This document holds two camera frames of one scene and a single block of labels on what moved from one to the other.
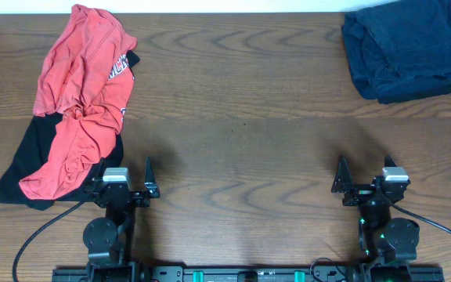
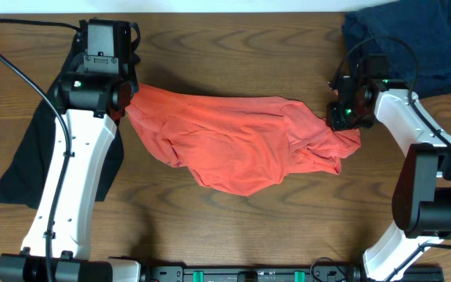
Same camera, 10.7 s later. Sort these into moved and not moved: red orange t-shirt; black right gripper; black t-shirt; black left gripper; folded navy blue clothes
Moved: red orange t-shirt; black left gripper; black right gripper
Not moved: folded navy blue clothes; black t-shirt
